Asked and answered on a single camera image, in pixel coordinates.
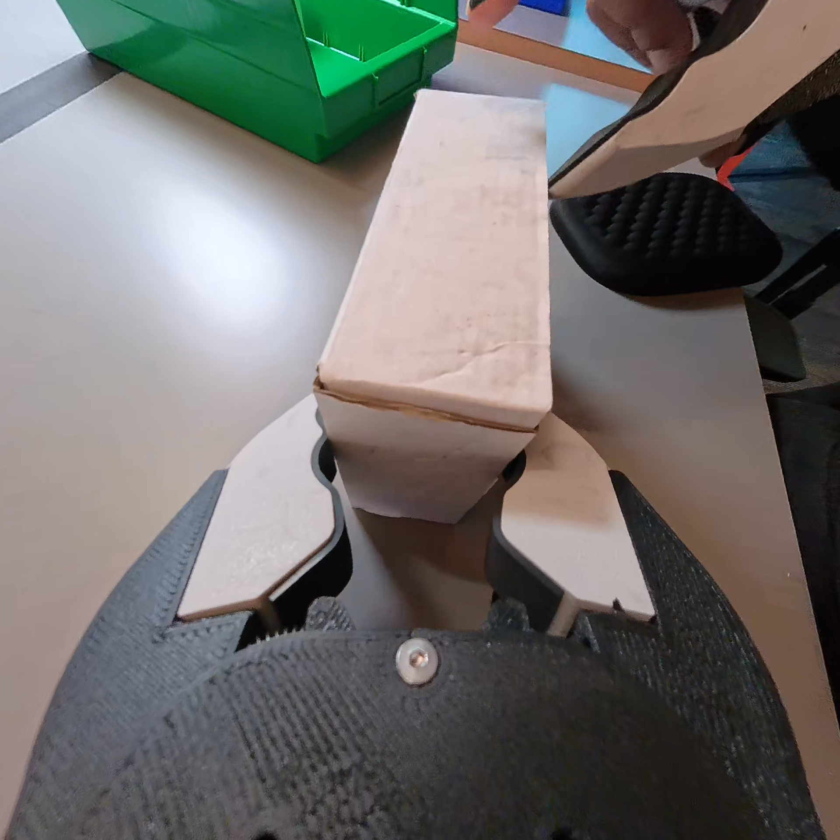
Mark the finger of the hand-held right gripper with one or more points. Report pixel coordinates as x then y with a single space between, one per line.
709 111

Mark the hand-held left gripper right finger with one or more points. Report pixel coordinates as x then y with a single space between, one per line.
571 525

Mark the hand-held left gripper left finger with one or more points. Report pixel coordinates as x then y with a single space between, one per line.
262 525

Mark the white cardboard mailer box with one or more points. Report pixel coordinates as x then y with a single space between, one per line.
459 262

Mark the green plastic bin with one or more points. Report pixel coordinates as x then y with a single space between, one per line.
262 79

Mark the grey desk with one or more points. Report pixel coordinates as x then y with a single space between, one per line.
164 295

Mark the person's right hand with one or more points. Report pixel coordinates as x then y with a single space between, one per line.
643 33

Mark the black chair armrest pad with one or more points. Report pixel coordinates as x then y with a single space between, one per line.
663 236

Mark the blue plastic bin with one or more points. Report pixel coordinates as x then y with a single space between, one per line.
541 5

